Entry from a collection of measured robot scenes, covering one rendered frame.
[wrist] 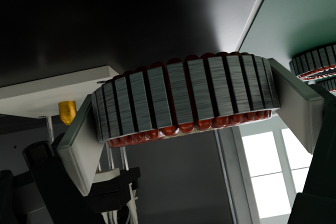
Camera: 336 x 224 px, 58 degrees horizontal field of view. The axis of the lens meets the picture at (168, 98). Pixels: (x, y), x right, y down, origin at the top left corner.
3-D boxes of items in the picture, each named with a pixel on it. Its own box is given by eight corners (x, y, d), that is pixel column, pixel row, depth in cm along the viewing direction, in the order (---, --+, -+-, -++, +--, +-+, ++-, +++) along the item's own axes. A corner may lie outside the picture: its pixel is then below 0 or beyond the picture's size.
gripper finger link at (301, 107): (308, 100, 13) (325, 96, 13) (262, 59, 20) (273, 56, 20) (309, 156, 14) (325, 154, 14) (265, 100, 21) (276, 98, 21)
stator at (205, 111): (56, 77, 14) (66, 155, 14) (294, 28, 14) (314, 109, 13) (116, 103, 25) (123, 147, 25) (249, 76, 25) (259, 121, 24)
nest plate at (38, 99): (-43, 96, 29) (-42, 108, 29) (108, 64, 28) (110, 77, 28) (37, 110, 44) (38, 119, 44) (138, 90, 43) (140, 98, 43)
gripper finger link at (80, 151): (89, 196, 15) (74, 199, 15) (109, 130, 22) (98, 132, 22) (70, 145, 14) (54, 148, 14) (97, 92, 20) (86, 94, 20)
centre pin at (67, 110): (55, 103, 35) (58, 126, 34) (71, 99, 35) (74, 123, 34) (62, 105, 37) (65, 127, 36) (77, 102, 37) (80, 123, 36)
